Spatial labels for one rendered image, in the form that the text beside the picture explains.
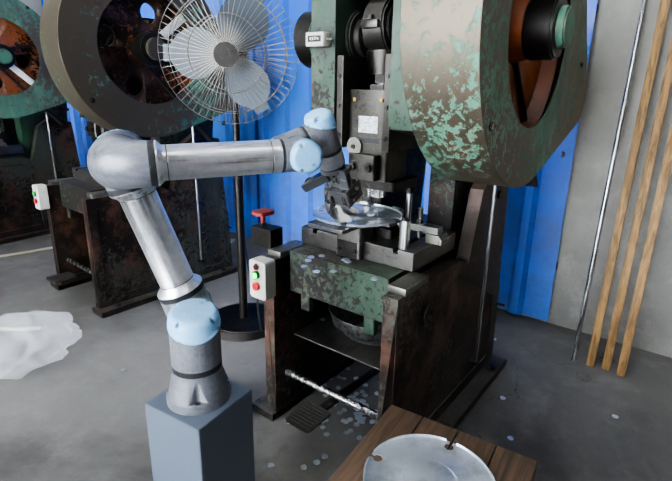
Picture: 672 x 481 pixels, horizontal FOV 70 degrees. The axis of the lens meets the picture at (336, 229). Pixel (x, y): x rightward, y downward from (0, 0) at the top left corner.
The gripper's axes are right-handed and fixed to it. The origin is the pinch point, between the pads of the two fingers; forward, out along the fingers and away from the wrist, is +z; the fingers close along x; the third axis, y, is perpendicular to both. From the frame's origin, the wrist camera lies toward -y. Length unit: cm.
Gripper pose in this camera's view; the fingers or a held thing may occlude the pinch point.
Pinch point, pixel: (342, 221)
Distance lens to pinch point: 143.0
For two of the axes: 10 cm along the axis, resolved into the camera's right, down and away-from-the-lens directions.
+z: 2.3, 7.7, 5.9
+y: 8.2, 1.8, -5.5
